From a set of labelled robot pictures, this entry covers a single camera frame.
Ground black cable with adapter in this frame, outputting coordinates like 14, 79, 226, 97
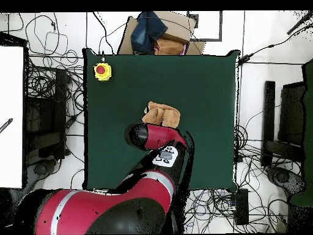
237, 23, 313, 66

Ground black striped rod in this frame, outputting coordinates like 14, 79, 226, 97
0, 117, 13, 135

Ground dark green table cloth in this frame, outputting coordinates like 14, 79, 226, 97
82, 48, 241, 193
290, 58, 313, 207

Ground white rectangular panel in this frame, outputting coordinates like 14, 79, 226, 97
0, 45, 24, 189

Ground blue denim jeans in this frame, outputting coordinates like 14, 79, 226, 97
130, 11, 169, 55

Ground black floor stand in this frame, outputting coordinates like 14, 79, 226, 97
24, 68, 68, 163
260, 80, 307, 170

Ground orange folded cloth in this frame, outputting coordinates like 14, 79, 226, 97
154, 37, 188, 56

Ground black pole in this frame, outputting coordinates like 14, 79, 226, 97
286, 10, 313, 35

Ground black power strip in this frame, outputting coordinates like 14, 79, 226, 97
234, 188, 250, 226

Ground yellow emergency stop button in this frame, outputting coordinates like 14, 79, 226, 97
93, 62, 114, 82

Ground tan terry towel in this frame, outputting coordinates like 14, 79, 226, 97
141, 100, 181, 129

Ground black rectangular frame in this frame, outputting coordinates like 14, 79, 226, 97
187, 10, 224, 42

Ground brown cardboard box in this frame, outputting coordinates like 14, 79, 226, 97
117, 10, 207, 56

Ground gray floor leg black knob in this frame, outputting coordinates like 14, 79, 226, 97
265, 165, 307, 195
29, 159, 58, 178

